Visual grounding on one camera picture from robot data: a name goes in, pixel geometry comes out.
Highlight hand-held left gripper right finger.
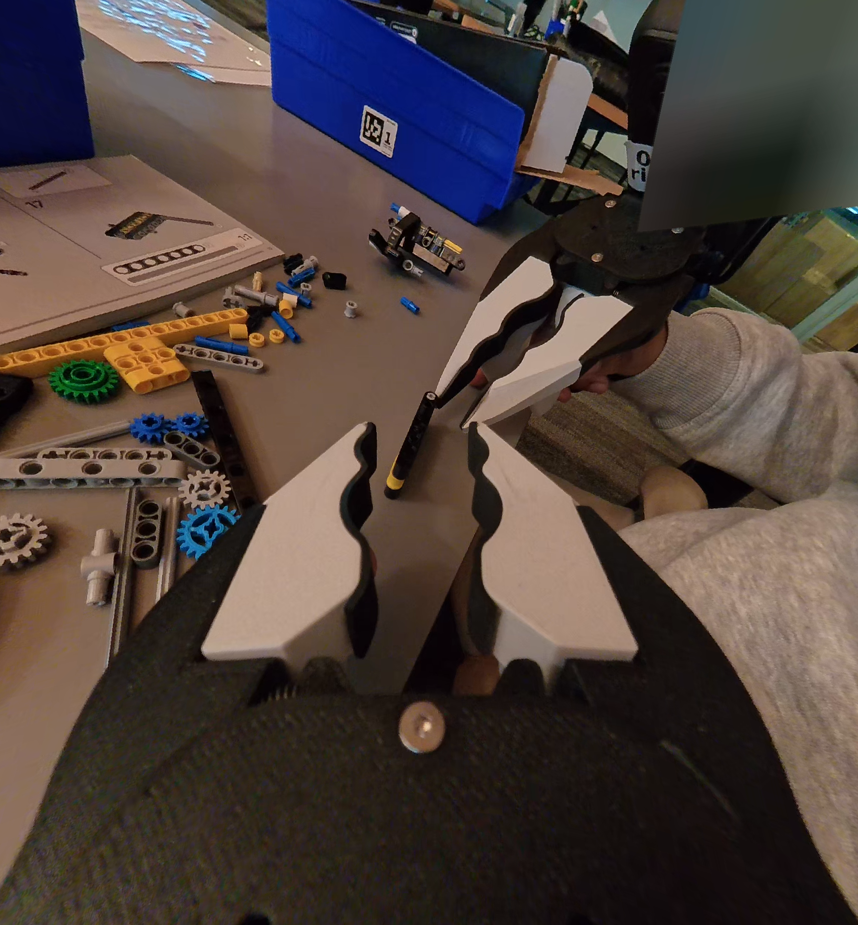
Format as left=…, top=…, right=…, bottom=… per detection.
left=465, top=423, right=639, bottom=687

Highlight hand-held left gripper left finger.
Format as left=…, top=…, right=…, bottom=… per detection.
left=201, top=423, right=379, bottom=669

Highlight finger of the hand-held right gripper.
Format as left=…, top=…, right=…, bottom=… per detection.
left=436, top=258, right=562, bottom=410
left=461, top=289, right=636, bottom=432

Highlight black yellow lego beam assembly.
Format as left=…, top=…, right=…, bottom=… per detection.
left=384, top=392, right=438, bottom=501

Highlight person's right forearm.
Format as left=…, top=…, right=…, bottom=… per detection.
left=606, top=307, right=858, bottom=507

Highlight large blue lego gear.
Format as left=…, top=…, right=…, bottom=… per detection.
left=176, top=503, right=242, bottom=561

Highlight small grey lego gear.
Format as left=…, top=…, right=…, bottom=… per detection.
left=179, top=470, right=233, bottom=511

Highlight short grey lego beam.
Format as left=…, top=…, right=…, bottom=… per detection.
left=163, top=431, right=222, bottom=468

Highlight long black lego beam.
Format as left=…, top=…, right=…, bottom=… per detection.
left=190, top=370, right=260, bottom=507

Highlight grey lego connector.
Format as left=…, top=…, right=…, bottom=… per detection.
left=79, top=528, right=120, bottom=605

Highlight pile of small lego pins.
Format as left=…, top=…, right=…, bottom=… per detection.
left=172, top=253, right=321, bottom=348

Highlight thin grey lego liftarm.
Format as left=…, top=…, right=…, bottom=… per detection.
left=173, top=343, right=265, bottom=374

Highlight yellow lego T plate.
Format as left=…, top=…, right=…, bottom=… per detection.
left=104, top=340, right=193, bottom=395

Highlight wide light grey lego beam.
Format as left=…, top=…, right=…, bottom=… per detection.
left=0, top=447, right=187, bottom=491

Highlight long grey lego axle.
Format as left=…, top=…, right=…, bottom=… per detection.
left=0, top=421, right=135, bottom=461

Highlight green lego gear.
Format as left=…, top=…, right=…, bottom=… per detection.
left=48, top=359, right=121, bottom=406

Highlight large grey lego gear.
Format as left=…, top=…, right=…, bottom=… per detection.
left=0, top=513, right=53, bottom=573

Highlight long yellow lego beam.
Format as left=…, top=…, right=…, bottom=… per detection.
left=0, top=309, right=251, bottom=377

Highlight lego instruction booklet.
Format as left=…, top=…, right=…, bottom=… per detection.
left=0, top=155, right=285, bottom=366

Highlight person's right hand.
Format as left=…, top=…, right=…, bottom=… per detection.
left=555, top=360, right=612, bottom=397

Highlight dark grey three-hole beam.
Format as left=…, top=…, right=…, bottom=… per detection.
left=129, top=499, right=164, bottom=569

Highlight person's tan pants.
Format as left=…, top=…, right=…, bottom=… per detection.
left=642, top=466, right=709, bottom=523

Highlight white cardboard box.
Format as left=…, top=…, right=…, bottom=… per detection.
left=513, top=54, right=626, bottom=198

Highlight stacked wooden boxes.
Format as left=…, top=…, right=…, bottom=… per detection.
left=718, top=210, right=858, bottom=351

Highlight blue tagged plastic bin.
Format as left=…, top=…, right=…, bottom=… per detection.
left=266, top=0, right=540, bottom=226

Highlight person's grey sweatshirt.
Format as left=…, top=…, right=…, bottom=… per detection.
left=617, top=499, right=858, bottom=925

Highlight flattened cardboard sheet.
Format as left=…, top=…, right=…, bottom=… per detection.
left=75, top=0, right=274, bottom=88

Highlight blue plain plastic bin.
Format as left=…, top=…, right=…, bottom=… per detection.
left=0, top=0, right=96, bottom=172

